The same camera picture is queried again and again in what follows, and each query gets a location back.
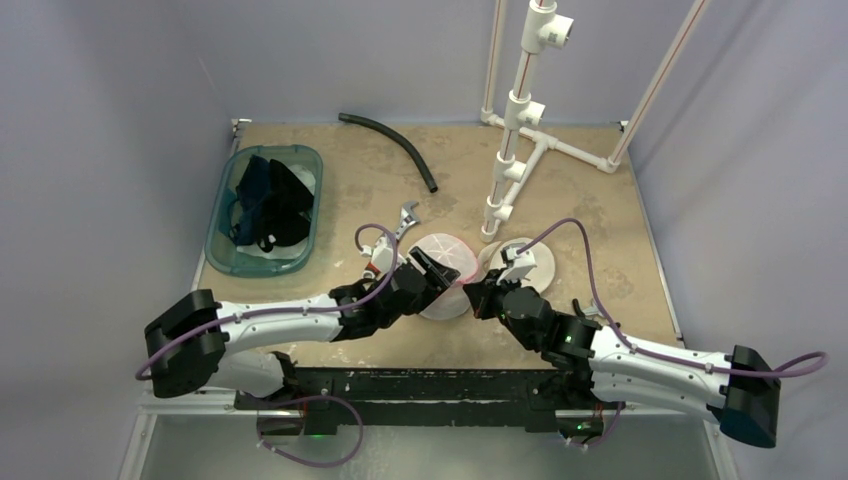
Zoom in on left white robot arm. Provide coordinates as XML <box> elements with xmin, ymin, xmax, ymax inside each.
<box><xmin>136</xmin><ymin>247</ymin><xmax>460</xmax><ymax>409</ymax></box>

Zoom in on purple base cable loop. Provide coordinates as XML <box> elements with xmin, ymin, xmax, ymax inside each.
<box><xmin>255</xmin><ymin>395</ymin><xmax>364</xmax><ymax>469</ymax></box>

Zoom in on white PVC pipe rack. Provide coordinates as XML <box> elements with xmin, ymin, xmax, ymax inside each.
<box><xmin>479</xmin><ymin>1</ymin><xmax>710</xmax><ymax>244</ymax></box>

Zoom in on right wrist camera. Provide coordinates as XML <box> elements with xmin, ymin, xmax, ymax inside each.
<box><xmin>497</xmin><ymin>243</ymin><xmax>537</xmax><ymax>285</ymax></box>

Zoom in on black rubber hose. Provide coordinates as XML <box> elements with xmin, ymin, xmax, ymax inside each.
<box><xmin>337</xmin><ymin>112</ymin><xmax>439</xmax><ymax>195</ymax></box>

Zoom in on white cloth garment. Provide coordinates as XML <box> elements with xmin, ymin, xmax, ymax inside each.
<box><xmin>236</xmin><ymin>165</ymin><xmax>316</xmax><ymax>261</ymax></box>

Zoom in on teal plastic bin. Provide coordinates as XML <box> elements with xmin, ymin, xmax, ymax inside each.
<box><xmin>205</xmin><ymin>144</ymin><xmax>323</xmax><ymax>278</ymax></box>

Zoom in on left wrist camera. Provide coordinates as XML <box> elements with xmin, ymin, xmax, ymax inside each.
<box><xmin>360</xmin><ymin>234</ymin><xmax>404</xmax><ymax>279</ymax></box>

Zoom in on red handled adjustable wrench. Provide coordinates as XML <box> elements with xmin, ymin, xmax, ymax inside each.
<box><xmin>393</xmin><ymin>201</ymin><xmax>420</xmax><ymax>245</ymax></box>

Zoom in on black handled pliers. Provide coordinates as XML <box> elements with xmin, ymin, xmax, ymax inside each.
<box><xmin>571</xmin><ymin>298</ymin><xmax>602</xmax><ymax>318</ymax></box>

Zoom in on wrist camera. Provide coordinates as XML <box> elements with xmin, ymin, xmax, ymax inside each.
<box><xmin>497</xmin><ymin>243</ymin><xmax>537</xmax><ymax>285</ymax></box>
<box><xmin>360</xmin><ymin>234</ymin><xmax>404</xmax><ymax>279</ymax></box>

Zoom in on black bra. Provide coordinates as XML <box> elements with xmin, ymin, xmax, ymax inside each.
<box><xmin>256</xmin><ymin>159</ymin><xmax>315</xmax><ymax>252</ymax></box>

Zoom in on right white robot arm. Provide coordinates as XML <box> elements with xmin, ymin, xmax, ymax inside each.
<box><xmin>463</xmin><ymin>279</ymin><xmax>781</xmax><ymax>449</ymax></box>

